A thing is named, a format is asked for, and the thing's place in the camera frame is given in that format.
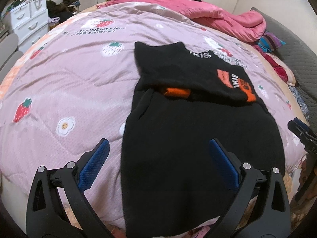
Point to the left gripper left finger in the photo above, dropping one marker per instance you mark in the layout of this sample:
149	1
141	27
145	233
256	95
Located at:
46	216

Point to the dark clothes pile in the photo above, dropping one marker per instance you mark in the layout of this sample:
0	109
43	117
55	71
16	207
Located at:
62	11

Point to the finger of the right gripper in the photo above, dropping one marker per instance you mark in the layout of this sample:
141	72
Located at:
301	124
307	138

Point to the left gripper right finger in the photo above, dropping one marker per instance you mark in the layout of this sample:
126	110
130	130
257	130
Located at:
260	207

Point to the grey padded headboard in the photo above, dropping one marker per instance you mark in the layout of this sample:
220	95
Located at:
295	54

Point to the white drawer cabinet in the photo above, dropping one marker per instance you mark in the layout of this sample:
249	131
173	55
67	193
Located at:
29	21

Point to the red cloth at bedside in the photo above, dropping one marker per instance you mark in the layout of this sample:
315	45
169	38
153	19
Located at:
277	68

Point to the pink folded blanket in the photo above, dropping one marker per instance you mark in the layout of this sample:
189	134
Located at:
246	27

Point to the colourful striped cloth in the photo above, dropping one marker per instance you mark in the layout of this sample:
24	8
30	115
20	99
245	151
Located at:
268	42

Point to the pink strawberry print quilt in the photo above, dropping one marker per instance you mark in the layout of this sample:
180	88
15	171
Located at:
75	86

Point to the grey chair back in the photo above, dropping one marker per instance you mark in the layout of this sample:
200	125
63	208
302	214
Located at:
9	54

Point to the black sweater with orange patches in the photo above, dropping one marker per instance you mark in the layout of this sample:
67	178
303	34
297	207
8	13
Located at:
170	183

